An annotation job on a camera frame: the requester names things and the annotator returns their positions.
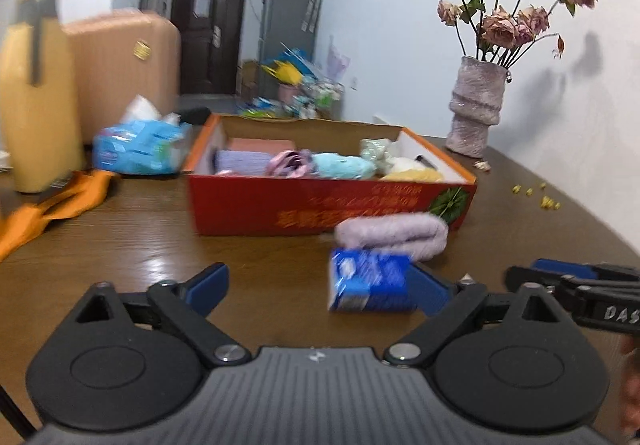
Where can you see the blue tissue pack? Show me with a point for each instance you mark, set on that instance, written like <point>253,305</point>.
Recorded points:
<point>140,147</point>

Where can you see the purple knitted cloth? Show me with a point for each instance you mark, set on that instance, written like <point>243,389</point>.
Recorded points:
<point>240,162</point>

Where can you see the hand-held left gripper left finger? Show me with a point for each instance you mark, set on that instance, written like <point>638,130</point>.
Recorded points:
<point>207,282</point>

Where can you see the pink suitcase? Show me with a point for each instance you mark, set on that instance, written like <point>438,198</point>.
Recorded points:
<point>125,75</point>

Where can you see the light blue fluffy cloth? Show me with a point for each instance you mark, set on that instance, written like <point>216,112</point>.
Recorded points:
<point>345,166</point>

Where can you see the pink folded cloth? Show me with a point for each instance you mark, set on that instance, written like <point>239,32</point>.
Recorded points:
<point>260,145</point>

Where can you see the person's right hand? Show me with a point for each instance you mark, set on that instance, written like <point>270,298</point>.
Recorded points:
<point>631,385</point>

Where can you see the fallen dried petal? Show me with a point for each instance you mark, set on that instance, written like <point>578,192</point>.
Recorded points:
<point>482,165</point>

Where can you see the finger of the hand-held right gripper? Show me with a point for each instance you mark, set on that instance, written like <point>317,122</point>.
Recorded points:
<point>530,279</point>
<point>560,267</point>

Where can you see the grey refrigerator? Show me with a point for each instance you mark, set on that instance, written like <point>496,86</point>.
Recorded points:
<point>285,20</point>

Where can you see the black bag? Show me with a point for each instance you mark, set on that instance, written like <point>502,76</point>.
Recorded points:
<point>194,116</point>

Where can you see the textured pale pink vase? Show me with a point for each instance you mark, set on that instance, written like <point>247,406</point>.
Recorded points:
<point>472,110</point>

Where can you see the dark wooden door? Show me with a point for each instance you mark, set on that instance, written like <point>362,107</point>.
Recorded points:
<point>205,35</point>

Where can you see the mauve crumpled cloth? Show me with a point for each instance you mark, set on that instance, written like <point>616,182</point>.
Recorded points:
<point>290,162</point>

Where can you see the red cardboard box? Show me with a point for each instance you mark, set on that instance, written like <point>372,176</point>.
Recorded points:
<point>300,205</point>

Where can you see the white soft cloth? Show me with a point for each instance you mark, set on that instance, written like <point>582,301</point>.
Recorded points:
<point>404,164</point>

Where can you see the pile of colourful toys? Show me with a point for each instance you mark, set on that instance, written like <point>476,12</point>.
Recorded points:
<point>295,90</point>

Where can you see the pale yellow soft cloth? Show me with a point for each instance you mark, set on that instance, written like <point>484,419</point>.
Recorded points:
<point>415,174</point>

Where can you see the small blue tissue packet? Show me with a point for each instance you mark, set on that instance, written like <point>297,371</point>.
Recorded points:
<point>367,280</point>

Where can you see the pale green crumpled cloth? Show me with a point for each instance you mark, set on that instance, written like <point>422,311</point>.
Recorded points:
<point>375,147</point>

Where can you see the rolled lilac towel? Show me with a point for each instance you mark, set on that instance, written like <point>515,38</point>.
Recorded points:
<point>395,232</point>

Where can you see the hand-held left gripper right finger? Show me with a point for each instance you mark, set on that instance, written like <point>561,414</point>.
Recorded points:
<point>430,287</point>

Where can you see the scattered yellow crumbs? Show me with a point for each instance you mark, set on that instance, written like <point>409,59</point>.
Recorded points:
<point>547,201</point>

